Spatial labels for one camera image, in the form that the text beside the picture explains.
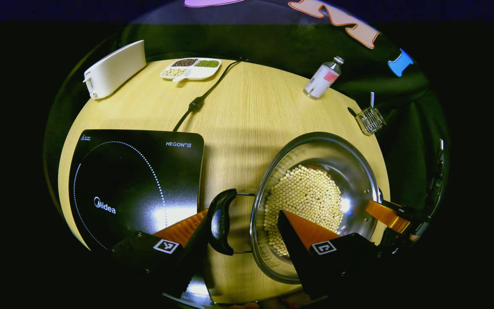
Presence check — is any white toaster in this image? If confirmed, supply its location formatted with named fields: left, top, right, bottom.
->
left=83, top=40, right=147, bottom=100

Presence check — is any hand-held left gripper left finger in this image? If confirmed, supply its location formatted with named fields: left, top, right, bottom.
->
left=110, top=209, right=213, bottom=297

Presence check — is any black power cable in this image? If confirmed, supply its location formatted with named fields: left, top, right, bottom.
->
left=172, top=58, right=247, bottom=132

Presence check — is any small bottle with pink label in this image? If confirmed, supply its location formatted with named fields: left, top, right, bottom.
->
left=303, top=56, right=344, bottom=100

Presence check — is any pile of soybeans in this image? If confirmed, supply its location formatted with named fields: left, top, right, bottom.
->
left=263, top=165, right=344, bottom=257

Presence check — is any black induction cooktop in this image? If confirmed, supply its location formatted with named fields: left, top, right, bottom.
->
left=68, top=129, right=205, bottom=251

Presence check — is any white divided dish of beans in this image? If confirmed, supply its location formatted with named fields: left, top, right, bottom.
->
left=160, top=58, right=222, bottom=82

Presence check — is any steel pot with black handles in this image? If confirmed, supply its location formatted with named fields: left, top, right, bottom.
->
left=208, top=132, right=386, bottom=285

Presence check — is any clear glass cup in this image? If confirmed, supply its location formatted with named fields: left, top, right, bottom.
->
left=348, top=105, right=387, bottom=136

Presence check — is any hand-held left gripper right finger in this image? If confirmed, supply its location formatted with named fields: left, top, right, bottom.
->
left=277, top=209, right=385, bottom=301

